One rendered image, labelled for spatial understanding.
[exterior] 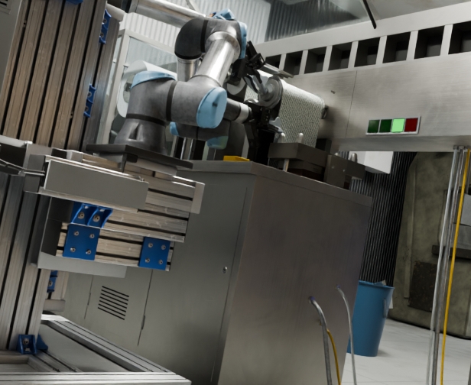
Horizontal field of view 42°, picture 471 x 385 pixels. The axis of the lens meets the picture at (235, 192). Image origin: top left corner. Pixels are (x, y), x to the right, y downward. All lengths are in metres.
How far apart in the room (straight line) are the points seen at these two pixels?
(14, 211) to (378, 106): 1.51
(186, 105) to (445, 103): 1.09
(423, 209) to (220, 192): 6.01
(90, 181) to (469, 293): 6.40
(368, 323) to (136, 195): 3.14
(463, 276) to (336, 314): 5.20
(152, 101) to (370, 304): 3.02
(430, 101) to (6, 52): 1.52
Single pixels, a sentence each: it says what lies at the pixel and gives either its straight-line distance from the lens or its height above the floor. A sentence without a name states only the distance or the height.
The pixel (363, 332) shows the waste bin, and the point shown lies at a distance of 4.48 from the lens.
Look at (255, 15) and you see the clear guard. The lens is 3.21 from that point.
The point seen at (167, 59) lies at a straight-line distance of 3.45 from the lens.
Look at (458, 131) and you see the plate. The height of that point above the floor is 1.16.
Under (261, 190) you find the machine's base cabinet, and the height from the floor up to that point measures 0.81.
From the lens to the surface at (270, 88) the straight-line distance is 2.55.
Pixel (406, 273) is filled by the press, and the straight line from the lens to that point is 8.07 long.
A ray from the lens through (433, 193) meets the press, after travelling 8.04.
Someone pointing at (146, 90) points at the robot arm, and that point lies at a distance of 1.72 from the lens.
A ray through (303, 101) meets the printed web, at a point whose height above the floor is 1.25.
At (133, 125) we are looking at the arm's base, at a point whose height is 0.88.
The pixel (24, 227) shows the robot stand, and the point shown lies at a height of 0.56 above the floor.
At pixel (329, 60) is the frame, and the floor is 1.50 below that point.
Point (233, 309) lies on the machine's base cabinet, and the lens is 2.10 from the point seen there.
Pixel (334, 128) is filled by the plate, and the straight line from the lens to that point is 2.72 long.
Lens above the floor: 0.63
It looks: 4 degrees up
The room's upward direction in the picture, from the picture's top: 11 degrees clockwise
